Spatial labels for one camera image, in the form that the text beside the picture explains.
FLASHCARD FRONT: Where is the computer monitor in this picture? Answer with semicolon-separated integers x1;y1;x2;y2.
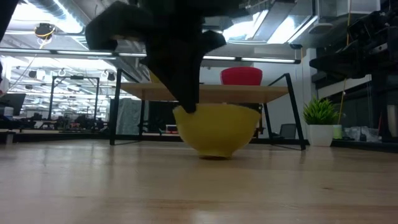
0;92;27;118

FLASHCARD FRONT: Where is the black background metal frame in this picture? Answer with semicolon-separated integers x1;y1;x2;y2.
49;75;101;121

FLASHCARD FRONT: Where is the grey background chair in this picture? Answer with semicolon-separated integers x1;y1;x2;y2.
279;123;298;140

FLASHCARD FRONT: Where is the black aluminium frame rail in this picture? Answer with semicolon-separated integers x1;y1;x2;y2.
0;129;110;144
331;139;398;154

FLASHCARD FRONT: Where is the yellow patterned mini bowl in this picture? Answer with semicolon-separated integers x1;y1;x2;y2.
148;70;163;85
172;103;262;160

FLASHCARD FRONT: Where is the long LED light bar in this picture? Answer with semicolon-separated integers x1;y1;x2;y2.
0;48;301;65

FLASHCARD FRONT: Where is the yellow power cable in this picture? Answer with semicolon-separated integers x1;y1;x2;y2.
340;0;353;109

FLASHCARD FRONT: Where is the light green cup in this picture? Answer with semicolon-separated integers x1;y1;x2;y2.
331;124;343;140

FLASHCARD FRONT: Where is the black round ceiling device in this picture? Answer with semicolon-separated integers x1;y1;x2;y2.
34;22;57;40

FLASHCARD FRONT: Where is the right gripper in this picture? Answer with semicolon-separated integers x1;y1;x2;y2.
309;9;398;79

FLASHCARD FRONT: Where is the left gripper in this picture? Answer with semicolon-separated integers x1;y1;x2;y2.
85;0;249;113

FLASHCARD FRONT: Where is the wooden shelf with black legs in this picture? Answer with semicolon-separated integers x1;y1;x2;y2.
109;68;307;152

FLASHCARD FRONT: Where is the green plant in white pot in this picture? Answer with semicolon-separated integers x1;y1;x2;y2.
303;96;340;147

